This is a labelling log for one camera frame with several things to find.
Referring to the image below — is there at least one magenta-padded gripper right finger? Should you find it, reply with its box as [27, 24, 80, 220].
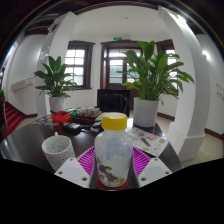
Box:
[128, 146, 173, 189]

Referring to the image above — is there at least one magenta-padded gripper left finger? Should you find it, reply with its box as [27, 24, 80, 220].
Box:
[54, 146, 98, 189]

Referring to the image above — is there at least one clear bottle with yellow cap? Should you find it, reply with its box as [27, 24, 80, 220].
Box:
[94, 112, 134, 188]

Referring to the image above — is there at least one white speckled mug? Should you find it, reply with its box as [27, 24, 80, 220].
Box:
[41, 132, 77, 172]

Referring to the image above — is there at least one printed paper leaflet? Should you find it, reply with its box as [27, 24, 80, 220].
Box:
[126, 126, 169, 158]

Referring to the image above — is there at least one red plastic container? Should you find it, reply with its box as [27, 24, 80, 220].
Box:
[50, 110, 74, 124]

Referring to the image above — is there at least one brown basket of small items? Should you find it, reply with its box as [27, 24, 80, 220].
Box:
[77, 106, 102, 125]

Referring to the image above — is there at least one black chair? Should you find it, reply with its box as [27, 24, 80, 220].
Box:
[96, 88, 132, 118]

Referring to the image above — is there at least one small potted green plant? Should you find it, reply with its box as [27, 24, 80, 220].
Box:
[33, 55, 77, 113]

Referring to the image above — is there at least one large potted green plant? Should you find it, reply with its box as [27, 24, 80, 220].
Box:
[121, 40, 195, 128]

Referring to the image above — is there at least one dark framed window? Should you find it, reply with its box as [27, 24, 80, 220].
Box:
[156, 39, 182, 94]
[64, 40, 95, 90]

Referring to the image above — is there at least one dark wooden glazed door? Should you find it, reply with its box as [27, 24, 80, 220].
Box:
[100, 40, 144, 91]

